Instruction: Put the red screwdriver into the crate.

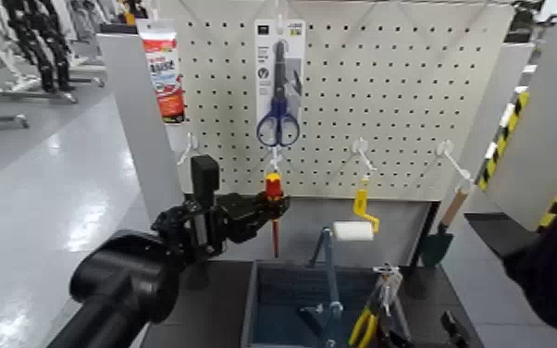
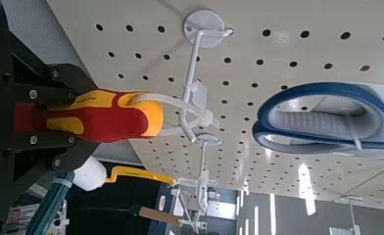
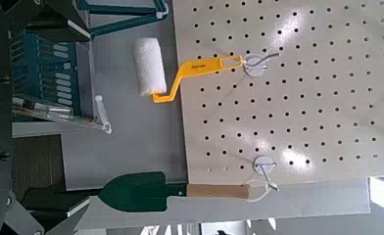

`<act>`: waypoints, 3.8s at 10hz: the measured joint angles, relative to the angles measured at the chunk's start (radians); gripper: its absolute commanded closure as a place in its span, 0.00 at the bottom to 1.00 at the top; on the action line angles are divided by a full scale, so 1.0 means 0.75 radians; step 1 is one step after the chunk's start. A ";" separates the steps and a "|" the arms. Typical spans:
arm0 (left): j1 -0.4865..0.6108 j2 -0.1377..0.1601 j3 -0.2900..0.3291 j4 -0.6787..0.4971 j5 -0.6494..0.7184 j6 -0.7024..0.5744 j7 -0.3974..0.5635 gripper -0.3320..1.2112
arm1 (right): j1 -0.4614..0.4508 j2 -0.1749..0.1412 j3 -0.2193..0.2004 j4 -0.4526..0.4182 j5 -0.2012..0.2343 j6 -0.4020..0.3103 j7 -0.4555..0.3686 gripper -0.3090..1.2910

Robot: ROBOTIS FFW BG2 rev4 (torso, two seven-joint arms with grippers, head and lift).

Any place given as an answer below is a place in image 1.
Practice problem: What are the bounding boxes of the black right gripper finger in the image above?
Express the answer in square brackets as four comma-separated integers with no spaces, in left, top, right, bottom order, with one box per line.
[440,310,470,348]
[380,328,414,348]

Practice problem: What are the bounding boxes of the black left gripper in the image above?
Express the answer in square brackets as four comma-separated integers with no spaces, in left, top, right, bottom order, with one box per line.
[151,191,292,260]

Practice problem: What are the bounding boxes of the yellow pliers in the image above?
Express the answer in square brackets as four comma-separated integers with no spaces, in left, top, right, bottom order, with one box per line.
[347,263,406,348]

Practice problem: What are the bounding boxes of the red yellow screwdriver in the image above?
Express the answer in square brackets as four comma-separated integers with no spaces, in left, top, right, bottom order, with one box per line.
[265,172,285,258]

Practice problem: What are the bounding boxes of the dark sleeved person forearm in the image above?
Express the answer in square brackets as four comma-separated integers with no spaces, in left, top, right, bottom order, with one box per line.
[501,180,557,346]

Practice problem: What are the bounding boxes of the grey panel below pegboard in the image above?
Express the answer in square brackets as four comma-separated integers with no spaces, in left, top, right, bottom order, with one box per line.
[183,193,431,267]

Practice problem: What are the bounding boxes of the white pegboard hook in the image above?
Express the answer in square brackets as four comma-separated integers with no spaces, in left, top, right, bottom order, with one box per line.
[436,140,474,184]
[352,138,378,179]
[268,145,284,175]
[177,133,200,167]

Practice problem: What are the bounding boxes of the tall grey side panel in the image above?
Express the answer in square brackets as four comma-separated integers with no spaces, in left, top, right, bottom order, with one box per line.
[97,32,197,230]

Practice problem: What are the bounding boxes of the blue scissors on card package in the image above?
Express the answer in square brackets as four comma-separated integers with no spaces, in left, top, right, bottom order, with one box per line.
[254,19,307,149]

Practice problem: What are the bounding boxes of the red white sealant tube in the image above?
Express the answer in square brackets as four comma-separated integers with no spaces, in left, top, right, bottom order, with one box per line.
[136,19,187,125]

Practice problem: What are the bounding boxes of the white perforated pegboard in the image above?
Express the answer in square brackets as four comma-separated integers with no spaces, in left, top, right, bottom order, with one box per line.
[159,0,515,203]

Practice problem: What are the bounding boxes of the large grey hazard edged panel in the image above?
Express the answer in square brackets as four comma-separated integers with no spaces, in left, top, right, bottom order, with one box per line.
[484,0,557,232]

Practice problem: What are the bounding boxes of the yellow black background object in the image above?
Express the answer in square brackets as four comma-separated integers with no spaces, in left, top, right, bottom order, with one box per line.
[117,0,150,28]

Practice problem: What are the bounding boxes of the black background robot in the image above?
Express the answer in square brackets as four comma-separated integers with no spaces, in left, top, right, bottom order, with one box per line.
[2,0,75,94]

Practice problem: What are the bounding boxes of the wooden handled dark trowel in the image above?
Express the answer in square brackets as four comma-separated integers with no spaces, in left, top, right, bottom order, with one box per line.
[416,186,472,268]

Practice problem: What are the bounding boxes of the blue grey crate with handle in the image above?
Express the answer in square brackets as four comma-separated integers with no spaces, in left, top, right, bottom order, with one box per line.
[241,227,414,348]

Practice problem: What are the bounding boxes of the yellow handled white paint roller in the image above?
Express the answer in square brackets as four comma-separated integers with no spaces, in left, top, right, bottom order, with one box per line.
[332,177,381,242]

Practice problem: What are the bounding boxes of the black frame strut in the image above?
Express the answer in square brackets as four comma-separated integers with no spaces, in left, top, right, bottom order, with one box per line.
[408,201,442,267]

